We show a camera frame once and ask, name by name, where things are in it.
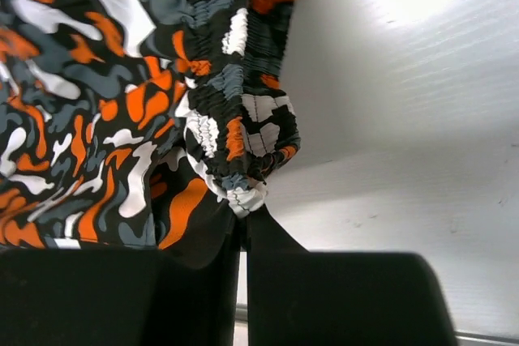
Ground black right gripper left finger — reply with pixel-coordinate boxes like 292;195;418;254
1;219;239;345

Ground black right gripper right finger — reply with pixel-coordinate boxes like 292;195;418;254
246;207;457;345

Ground orange camouflage shorts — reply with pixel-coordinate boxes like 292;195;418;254
1;0;301;249

